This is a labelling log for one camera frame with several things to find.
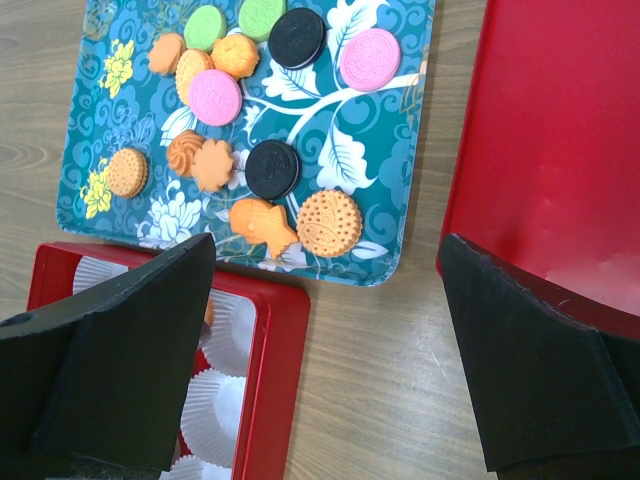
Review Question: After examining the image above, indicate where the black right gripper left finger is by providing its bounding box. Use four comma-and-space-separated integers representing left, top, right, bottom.
1, 234, 216, 471

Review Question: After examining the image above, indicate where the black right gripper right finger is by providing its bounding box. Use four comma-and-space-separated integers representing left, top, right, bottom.
438, 234, 639, 470

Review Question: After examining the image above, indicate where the orange plain oval cookie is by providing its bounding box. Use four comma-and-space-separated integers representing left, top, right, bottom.
203, 298, 215, 328

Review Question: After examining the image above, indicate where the pink sandwich cookie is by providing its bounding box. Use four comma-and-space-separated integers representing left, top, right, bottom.
340, 28, 401, 92
188, 69, 243, 127

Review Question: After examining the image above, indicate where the orange swirl cookie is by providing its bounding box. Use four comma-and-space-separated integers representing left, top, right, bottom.
148, 33, 186, 75
166, 130, 205, 178

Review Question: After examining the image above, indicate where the orange round embossed cookie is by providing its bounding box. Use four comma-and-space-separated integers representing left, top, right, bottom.
211, 34, 260, 80

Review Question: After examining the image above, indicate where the white paper cup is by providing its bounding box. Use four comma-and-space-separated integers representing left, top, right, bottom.
201, 289, 256, 377
180, 369, 246, 468
72, 256, 129, 295
169, 455, 232, 480

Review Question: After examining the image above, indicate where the red cookie box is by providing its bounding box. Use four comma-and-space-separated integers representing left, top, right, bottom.
27, 241, 311, 480

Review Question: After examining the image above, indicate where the red box lid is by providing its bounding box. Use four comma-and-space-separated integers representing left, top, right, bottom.
443, 1, 639, 314

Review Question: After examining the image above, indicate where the orange dotted sandwich cookie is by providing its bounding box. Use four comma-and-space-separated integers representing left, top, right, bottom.
106, 148, 149, 198

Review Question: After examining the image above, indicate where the orange fish cookie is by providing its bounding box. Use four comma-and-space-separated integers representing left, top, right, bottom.
229, 198, 299, 257

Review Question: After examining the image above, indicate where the orange flower cookie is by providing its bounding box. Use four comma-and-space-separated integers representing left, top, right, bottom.
191, 139, 234, 193

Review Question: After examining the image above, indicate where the black sandwich cookie lower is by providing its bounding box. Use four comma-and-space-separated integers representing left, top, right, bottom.
245, 139, 301, 200

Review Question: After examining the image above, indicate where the black sandwich cookie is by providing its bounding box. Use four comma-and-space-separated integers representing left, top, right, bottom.
268, 7, 326, 70
245, 139, 301, 200

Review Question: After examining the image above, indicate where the large orange dotted cookie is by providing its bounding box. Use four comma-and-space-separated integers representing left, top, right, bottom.
297, 190, 363, 258

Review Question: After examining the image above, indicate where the teal floral tray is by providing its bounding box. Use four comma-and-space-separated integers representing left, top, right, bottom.
56, 1, 435, 286

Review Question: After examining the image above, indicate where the green cookie left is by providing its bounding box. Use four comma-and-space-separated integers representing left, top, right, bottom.
184, 5, 227, 52

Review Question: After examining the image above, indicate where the green cookie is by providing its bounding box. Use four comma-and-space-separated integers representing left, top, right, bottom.
184, 5, 227, 52
238, 0, 286, 42

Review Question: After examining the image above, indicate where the green cookie right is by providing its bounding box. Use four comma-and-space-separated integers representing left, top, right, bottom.
238, 0, 286, 42

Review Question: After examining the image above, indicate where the black sandwich cookie upper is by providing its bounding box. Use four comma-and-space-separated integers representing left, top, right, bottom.
268, 7, 326, 70

